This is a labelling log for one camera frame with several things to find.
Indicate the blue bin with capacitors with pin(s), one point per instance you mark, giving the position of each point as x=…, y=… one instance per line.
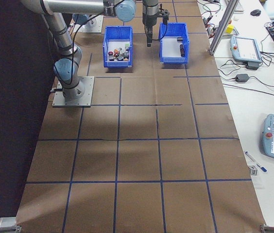
x=173, y=30

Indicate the blue bin with buttons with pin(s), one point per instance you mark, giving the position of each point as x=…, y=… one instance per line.
x=117, y=32

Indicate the white foam liner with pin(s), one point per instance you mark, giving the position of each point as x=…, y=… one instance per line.
x=115, y=44
x=171, y=48

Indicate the black cylindrical capacitor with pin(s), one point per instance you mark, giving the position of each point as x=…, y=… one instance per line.
x=182, y=53
x=180, y=38
x=181, y=47

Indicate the yellow cube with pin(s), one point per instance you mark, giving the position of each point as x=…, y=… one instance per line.
x=229, y=28

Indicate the white keyboard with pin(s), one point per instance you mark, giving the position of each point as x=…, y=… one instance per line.
x=240, y=6

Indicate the black power adapter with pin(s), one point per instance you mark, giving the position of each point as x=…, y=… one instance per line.
x=242, y=77
x=252, y=65

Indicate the black computer mouse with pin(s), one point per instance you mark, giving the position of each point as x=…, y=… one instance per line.
x=256, y=12

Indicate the blue and white pen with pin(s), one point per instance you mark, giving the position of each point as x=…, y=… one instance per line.
x=256, y=161

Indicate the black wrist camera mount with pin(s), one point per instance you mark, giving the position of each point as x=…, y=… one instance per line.
x=165, y=14

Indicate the dark push button switch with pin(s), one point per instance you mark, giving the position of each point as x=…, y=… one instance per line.
x=111, y=58
x=127, y=50
x=120, y=58

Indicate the orange push button switch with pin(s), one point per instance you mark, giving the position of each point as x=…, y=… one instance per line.
x=126, y=58

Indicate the white switch contact block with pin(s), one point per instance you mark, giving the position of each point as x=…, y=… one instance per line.
x=120, y=48

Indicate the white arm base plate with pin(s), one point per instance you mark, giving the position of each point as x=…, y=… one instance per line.
x=88, y=92
x=98, y=24

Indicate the aluminium profile post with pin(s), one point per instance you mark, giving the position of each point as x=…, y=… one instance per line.
x=224, y=24

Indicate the black frame cover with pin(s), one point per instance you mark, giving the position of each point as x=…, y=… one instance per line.
x=5, y=97

